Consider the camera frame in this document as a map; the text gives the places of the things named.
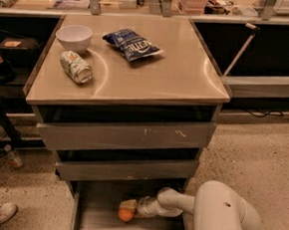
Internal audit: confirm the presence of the black stand left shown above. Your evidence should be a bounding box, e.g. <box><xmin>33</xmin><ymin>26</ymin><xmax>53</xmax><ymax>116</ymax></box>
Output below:
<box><xmin>0</xmin><ymin>98</ymin><xmax>44</xmax><ymax>149</ymax></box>

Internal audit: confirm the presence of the pink basket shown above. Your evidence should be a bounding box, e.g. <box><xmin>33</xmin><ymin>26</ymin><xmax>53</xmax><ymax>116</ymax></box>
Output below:
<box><xmin>177</xmin><ymin>0</ymin><xmax>207</xmax><ymax>15</ymax></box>

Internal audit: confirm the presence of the top grey drawer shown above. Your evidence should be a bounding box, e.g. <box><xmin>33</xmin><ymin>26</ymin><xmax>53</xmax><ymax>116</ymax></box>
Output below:
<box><xmin>37</xmin><ymin>121</ymin><xmax>215</xmax><ymax>150</ymax></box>

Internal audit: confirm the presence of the open bottom grey drawer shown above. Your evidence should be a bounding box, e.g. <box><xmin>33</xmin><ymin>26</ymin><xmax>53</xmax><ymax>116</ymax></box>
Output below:
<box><xmin>71</xmin><ymin>179</ymin><xmax>186</xmax><ymax>230</ymax></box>

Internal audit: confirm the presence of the grey drawer cabinet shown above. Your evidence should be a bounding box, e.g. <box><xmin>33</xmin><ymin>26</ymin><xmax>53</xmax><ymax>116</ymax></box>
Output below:
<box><xmin>12</xmin><ymin>5</ymin><xmax>239</xmax><ymax>230</ymax></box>

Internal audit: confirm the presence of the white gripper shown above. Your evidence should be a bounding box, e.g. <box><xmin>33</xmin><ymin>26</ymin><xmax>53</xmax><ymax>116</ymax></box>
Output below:
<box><xmin>120</xmin><ymin>196</ymin><xmax>154</xmax><ymax>218</ymax></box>

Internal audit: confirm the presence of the blue chip bag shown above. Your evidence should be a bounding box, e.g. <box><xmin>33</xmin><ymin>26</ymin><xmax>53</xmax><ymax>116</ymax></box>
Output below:
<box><xmin>103</xmin><ymin>29</ymin><xmax>162</xmax><ymax>62</ymax></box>

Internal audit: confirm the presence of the middle grey drawer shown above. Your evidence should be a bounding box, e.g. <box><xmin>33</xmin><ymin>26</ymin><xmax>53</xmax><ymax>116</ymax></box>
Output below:
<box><xmin>56</xmin><ymin>159</ymin><xmax>198</xmax><ymax>181</ymax></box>

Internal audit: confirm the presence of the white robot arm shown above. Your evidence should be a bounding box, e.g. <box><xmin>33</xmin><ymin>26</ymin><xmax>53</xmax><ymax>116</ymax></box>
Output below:
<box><xmin>118</xmin><ymin>180</ymin><xmax>262</xmax><ymax>230</ymax></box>

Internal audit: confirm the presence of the orange fruit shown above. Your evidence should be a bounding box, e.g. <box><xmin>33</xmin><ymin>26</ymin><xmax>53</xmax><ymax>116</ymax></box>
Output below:
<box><xmin>118</xmin><ymin>208</ymin><xmax>135</xmax><ymax>222</ymax></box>

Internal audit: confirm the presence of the plastic bottle on floor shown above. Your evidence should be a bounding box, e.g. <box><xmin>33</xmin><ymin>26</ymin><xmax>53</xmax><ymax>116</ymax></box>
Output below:
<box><xmin>4</xmin><ymin>145</ymin><xmax>24</xmax><ymax>168</ymax></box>

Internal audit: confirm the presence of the black cable on floor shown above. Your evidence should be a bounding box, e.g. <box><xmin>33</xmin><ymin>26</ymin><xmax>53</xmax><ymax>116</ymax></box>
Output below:
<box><xmin>243</xmin><ymin>108</ymin><xmax>285</xmax><ymax>119</ymax></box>

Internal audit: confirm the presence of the white bowl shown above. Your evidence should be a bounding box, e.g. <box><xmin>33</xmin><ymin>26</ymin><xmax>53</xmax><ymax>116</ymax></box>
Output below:
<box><xmin>56</xmin><ymin>25</ymin><xmax>93</xmax><ymax>53</ymax></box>

